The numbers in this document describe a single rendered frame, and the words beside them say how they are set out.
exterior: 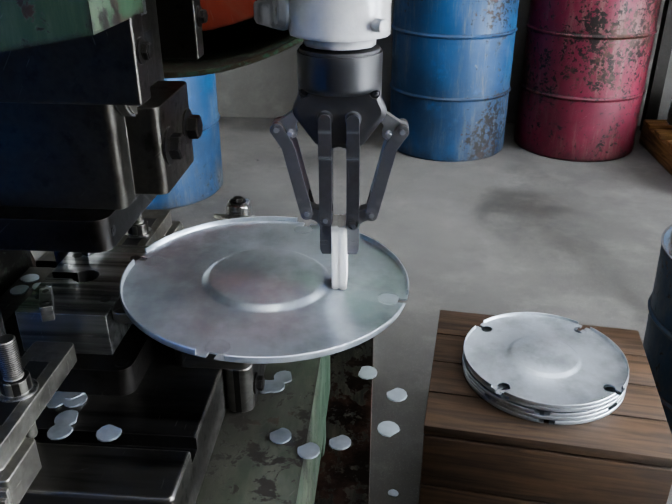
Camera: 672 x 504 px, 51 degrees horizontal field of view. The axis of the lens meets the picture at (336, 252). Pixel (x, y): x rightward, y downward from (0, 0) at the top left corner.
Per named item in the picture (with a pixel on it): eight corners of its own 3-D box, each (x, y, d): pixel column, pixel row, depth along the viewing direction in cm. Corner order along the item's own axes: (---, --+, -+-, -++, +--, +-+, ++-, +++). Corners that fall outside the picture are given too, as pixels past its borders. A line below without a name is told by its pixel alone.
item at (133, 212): (177, 193, 80) (172, 147, 77) (114, 278, 62) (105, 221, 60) (40, 189, 81) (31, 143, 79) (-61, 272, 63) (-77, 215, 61)
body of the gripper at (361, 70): (286, 51, 58) (289, 158, 62) (388, 52, 58) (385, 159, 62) (296, 35, 65) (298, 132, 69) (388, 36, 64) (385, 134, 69)
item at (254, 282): (376, 391, 57) (376, 383, 56) (58, 331, 63) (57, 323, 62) (427, 241, 82) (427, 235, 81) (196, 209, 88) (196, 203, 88)
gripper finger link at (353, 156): (345, 103, 66) (360, 103, 66) (348, 214, 71) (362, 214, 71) (343, 115, 62) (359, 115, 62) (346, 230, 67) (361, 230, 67)
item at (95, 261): (158, 280, 82) (154, 245, 80) (112, 355, 69) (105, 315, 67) (84, 277, 83) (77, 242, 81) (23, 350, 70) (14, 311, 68)
